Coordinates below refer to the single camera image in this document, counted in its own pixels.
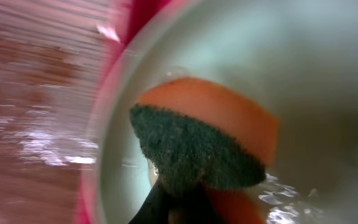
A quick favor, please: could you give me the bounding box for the red plastic tray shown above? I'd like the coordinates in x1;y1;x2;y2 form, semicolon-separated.
73;0;170;224

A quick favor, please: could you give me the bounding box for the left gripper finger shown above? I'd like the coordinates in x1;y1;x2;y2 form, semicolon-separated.
128;179;172;224

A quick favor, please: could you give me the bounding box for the light blue plate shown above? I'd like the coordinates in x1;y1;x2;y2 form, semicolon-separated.
88;0;358;223

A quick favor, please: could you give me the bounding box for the green and orange sponge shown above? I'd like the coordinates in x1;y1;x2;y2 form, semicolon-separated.
129;78;278;224

